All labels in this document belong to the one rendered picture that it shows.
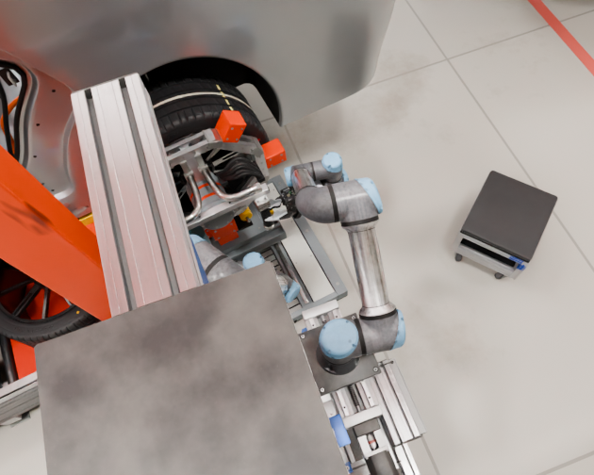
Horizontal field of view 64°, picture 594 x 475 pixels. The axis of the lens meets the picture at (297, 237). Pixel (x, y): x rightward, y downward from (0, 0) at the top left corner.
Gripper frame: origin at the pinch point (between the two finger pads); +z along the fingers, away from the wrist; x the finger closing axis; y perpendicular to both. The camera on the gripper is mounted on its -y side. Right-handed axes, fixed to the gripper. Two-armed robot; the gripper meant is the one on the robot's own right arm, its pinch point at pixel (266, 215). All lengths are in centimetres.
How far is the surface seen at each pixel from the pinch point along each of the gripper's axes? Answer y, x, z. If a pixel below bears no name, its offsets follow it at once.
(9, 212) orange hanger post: 72, 10, 60
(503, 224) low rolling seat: -49, 33, -104
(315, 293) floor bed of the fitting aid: -75, 13, -11
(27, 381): -44, 0, 124
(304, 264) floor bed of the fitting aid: -75, -5, -13
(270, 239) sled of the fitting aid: -67, -23, -3
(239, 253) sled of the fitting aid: -66, -23, 16
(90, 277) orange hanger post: 30, 10, 61
